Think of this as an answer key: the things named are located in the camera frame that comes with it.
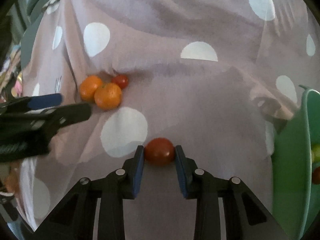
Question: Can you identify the person's left hand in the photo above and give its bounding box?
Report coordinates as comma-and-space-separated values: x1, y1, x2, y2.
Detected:
4, 161, 21, 197

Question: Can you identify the stack of folded clothes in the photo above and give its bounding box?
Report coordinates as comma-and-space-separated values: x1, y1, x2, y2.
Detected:
1, 45, 21, 91

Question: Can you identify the green plastic bowl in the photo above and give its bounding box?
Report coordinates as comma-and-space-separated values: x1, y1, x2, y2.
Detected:
272, 88, 319, 239

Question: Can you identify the orange tangerine left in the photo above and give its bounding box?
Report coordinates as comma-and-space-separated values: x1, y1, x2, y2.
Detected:
79, 75, 104, 102

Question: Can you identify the orange tangerine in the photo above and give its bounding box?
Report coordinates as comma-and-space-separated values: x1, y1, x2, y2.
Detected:
79, 75, 104, 102
94, 83, 122, 111

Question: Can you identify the orange tangerine right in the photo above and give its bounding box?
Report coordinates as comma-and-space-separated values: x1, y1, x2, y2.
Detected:
94, 83, 122, 111

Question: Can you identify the small red tomato back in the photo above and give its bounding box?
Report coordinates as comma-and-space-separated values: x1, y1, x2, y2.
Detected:
111, 74, 129, 89

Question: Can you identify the yellow green fruit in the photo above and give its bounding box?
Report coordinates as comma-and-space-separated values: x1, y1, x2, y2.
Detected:
311, 144, 320, 163

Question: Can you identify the grey sofa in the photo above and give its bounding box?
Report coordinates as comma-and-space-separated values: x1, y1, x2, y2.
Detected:
9, 0, 60, 69

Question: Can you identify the pink polka dot blanket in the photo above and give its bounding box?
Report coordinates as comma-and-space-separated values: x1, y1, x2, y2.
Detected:
19, 0, 319, 230

